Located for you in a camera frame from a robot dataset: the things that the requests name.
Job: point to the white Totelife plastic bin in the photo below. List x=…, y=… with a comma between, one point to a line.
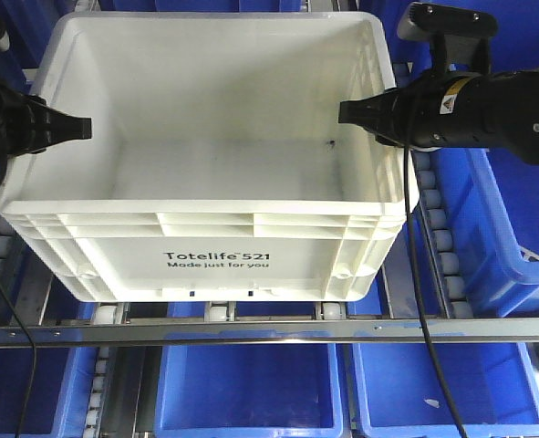
x=217, y=169

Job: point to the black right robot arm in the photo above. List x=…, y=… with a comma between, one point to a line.
x=510, y=112

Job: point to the right shelf blue bin right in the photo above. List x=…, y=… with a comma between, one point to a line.
x=491, y=197

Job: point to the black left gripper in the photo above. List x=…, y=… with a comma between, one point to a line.
x=28, y=125

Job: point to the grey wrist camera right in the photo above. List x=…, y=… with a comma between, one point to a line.
x=456, y=36

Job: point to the right shelf steel front rail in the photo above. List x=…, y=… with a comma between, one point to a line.
x=195, y=331

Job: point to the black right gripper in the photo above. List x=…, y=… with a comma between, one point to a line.
x=430, y=113

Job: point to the right shelf lower middle bin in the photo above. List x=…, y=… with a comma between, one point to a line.
x=250, y=390

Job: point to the right shelf lower roller track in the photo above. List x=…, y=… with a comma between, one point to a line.
x=98, y=394

